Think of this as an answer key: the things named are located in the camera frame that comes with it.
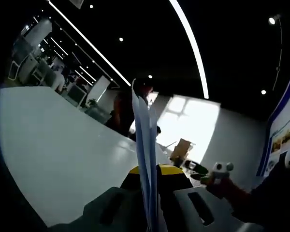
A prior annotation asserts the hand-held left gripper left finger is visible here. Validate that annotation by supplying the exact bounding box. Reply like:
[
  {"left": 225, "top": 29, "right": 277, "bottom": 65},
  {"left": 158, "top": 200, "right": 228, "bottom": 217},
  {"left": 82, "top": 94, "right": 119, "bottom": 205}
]
[{"left": 48, "top": 165, "right": 150, "bottom": 232}]

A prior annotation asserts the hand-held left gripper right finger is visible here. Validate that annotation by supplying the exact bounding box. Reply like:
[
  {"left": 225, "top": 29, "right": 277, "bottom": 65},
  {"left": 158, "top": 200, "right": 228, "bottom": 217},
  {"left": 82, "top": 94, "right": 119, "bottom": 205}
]
[{"left": 157, "top": 163, "right": 264, "bottom": 232}]

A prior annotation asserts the white cloth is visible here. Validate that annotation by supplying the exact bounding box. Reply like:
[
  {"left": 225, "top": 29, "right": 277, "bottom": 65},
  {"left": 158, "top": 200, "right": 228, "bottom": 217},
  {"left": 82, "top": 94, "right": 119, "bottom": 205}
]
[{"left": 131, "top": 78, "right": 167, "bottom": 232}]

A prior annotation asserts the black pouch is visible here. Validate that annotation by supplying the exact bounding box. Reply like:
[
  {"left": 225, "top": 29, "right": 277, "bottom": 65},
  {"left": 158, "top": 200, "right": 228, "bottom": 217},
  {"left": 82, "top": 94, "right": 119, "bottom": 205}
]
[{"left": 185, "top": 159, "right": 210, "bottom": 174}]

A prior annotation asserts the brown cardboard box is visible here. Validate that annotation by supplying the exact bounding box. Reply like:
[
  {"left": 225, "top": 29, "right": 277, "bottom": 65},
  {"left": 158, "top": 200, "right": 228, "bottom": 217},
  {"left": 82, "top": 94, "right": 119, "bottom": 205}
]
[{"left": 170, "top": 137, "right": 196, "bottom": 163}]

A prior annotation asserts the large bright window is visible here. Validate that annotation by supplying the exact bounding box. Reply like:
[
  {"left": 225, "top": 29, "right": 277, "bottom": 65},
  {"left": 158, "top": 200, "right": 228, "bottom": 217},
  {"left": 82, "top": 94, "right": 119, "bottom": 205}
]
[{"left": 129, "top": 91, "right": 220, "bottom": 167}]

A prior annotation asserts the person's dark shirt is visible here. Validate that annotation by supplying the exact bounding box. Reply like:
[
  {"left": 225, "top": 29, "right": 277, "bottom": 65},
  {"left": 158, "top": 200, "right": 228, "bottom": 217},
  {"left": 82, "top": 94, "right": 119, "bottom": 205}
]
[{"left": 232, "top": 154, "right": 290, "bottom": 232}]

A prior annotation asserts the long ceiling light strip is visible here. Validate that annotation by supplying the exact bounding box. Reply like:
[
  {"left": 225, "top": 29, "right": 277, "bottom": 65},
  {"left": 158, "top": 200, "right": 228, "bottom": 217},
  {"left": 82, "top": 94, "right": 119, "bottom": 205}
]
[{"left": 169, "top": 0, "right": 210, "bottom": 100}]

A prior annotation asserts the curved ceiling light strip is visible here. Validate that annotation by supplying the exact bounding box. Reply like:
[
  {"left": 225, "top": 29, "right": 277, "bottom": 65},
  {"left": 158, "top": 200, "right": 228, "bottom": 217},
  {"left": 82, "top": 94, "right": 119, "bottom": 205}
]
[{"left": 47, "top": 0, "right": 132, "bottom": 87}]

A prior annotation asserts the blue and white wall poster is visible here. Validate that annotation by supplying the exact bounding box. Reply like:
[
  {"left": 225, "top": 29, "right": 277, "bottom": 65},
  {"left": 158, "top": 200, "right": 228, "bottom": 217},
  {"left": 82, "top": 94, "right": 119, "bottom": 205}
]
[{"left": 256, "top": 45, "right": 290, "bottom": 177}]

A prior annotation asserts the white frame office chair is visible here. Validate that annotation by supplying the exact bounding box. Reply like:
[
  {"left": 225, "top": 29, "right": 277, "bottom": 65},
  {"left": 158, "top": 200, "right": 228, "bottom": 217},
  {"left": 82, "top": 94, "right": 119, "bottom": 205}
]
[{"left": 8, "top": 60, "right": 21, "bottom": 80}]

